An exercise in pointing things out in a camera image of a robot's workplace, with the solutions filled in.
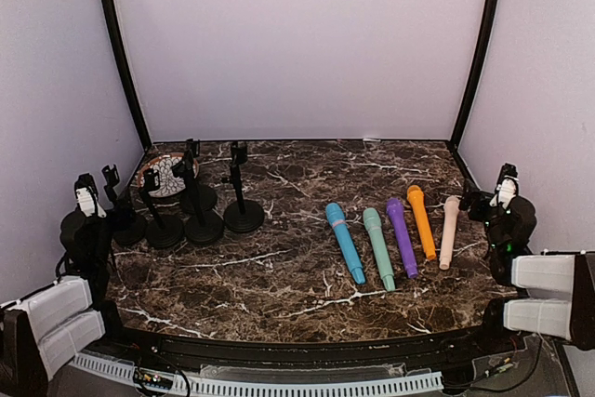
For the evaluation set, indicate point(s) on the black stand of blue microphone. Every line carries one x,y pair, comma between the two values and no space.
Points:
242,215

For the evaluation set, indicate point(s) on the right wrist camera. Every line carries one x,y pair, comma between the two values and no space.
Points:
507,186

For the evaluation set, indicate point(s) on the orange microphone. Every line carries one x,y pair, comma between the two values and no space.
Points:
415,198

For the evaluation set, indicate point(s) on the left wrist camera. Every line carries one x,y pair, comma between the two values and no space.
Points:
87,196

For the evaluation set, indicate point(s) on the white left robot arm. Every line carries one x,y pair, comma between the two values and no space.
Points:
42,331

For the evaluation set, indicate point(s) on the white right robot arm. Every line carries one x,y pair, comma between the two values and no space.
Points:
509,220

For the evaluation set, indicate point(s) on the mint green microphone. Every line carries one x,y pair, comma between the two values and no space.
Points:
373,226

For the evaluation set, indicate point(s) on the white slotted cable duct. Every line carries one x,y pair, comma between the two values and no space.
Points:
219,381

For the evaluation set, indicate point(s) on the blue microphone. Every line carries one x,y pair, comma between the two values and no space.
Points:
337,222

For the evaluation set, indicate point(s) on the flower pattern ceramic plate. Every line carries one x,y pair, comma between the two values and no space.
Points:
169,185

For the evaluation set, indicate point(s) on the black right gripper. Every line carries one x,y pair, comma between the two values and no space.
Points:
469,199

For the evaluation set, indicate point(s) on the black stand of orange microphone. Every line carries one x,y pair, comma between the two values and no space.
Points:
137,231

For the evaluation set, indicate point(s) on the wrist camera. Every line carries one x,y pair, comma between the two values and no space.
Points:
507,186
87,196

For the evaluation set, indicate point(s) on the left black frame post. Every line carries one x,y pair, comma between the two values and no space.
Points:
125,75

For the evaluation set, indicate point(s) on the black frame post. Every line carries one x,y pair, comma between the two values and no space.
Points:
125,75
475,73

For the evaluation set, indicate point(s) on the black front rail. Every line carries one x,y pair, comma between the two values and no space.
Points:
446,348

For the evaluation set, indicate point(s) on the black stand of beige microphone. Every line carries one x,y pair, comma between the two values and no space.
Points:
164,231

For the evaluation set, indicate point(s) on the beige microphone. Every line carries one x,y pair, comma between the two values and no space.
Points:
451,212

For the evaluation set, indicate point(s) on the black stand of mint microphone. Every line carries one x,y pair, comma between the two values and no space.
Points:
204,228

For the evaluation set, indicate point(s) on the right black frame post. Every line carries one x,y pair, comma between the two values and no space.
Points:
475,73

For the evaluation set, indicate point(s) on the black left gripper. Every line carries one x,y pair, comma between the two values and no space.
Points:
129,217

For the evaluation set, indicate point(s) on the black stand of purple microphone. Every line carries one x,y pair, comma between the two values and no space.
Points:
208,196

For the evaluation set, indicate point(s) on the purple microphone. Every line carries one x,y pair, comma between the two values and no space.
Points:
394,209

